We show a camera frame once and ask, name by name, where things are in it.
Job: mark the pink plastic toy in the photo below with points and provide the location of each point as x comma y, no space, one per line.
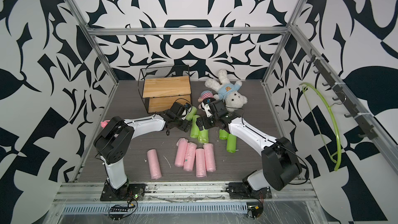
104,123

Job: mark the wooden wire shelf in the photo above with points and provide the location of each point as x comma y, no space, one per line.
160,87

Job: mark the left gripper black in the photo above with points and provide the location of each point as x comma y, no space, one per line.
187,125

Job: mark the pink trash bag roll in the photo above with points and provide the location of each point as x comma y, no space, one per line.
209,157
182,145
154,166
190,157
200,163

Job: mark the green trash bag roll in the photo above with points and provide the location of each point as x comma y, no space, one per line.
223,134
203,136
231,143
191,113
195,132

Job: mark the black wall hook rack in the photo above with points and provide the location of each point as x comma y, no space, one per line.
343,98

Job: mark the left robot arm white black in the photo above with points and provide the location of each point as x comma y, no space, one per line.
114,140

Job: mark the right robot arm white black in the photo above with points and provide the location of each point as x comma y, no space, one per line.
280,164

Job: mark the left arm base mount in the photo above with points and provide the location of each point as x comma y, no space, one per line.
124,193

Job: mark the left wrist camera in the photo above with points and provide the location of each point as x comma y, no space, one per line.
188,107

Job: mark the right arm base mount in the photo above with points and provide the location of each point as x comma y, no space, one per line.
242,190

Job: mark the small doll striped hat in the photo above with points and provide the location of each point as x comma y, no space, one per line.
206,97

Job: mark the green plastic hanger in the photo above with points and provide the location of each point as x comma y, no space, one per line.
336,157

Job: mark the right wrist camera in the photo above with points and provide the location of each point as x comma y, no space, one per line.
205,107

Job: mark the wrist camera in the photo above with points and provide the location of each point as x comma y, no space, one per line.
188,107
205,107

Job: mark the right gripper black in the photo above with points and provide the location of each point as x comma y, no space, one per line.
205,125

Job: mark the white teddy bear blue shirt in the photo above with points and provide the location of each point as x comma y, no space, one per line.
227,91

